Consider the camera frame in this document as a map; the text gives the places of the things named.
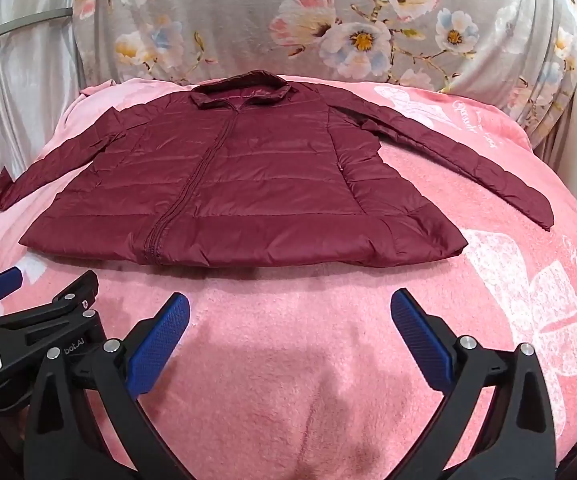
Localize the pink printed blanket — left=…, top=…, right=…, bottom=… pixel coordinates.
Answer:
left=0, top=74, right=577, bottom=480

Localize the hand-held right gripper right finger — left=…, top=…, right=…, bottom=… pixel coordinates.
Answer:
left=391, top=288, right=557, bottom=480

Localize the maroon puffer jacket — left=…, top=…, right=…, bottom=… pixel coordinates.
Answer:
left=0, top=71, right=555, bottom=267

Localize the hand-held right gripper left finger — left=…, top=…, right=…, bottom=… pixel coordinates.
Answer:
left=22, top=291, right=204, bottom=480

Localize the white satin curtain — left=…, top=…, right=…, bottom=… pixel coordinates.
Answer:
left=0, top=0, right=100, bottom=231

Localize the grey floral blanket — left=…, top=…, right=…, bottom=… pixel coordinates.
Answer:
left=76, top=0, right=577, bottom=133

